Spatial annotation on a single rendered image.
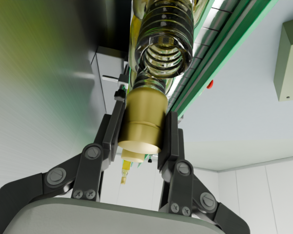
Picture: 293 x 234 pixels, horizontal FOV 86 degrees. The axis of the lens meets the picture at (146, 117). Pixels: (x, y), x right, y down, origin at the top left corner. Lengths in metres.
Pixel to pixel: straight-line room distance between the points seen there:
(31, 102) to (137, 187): 5.86
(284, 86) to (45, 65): 0.63
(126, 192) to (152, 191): 0.92
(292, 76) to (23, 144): 0.64
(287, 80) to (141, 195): 5.70
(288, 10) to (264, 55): 0.14
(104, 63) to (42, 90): 0.31
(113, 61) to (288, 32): 0.46
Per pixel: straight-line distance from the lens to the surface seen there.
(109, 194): 5.99
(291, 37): 0.56
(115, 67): 0.50
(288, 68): 0.60
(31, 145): 0.23
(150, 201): 6.08
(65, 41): 0.26
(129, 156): 0.22
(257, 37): 0.61
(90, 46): 0.44
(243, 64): 0.67
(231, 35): 0.34
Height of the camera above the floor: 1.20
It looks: 26 degrees down
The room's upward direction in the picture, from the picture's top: 171 degrees counter-clockwise
